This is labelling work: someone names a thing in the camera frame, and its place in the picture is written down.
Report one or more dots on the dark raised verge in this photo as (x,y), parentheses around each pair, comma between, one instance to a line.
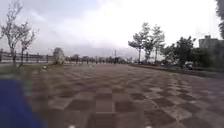
(180,71)

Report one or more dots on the railing fence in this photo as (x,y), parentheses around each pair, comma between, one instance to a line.
(33,57)

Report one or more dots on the pale bush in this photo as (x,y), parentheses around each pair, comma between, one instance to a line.
(59,56)

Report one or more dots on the distant row of trees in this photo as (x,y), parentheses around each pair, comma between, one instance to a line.
(96,60)

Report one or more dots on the bare thin trees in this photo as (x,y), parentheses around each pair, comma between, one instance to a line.
(14,33)

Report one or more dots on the checkered brick pavement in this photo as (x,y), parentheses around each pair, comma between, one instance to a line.
(113,90)

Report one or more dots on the grey tall building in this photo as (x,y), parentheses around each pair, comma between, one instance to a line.
(208,45)

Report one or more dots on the dark bushy trees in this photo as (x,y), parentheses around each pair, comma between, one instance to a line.
(181,50)

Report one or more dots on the grass strip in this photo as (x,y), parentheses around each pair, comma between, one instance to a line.
(16,69)

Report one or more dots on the tall slender trees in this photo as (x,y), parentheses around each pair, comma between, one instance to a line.
(145,40)

